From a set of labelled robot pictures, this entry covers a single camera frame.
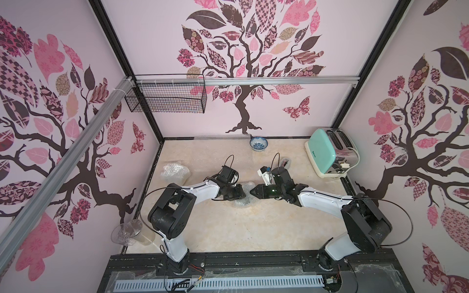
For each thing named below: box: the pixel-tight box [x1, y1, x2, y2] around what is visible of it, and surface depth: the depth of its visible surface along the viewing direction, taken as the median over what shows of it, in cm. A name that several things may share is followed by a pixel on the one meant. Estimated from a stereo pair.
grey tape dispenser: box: [280, 158, 292, 170], surface depth 105 cm
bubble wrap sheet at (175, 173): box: [159, 161, 191, 187], surface depth 96 cm
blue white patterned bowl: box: [249, 136, 269, 152], surface depth 116 cm
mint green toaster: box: [304, 127, 358, 179], surface depth 97 cm
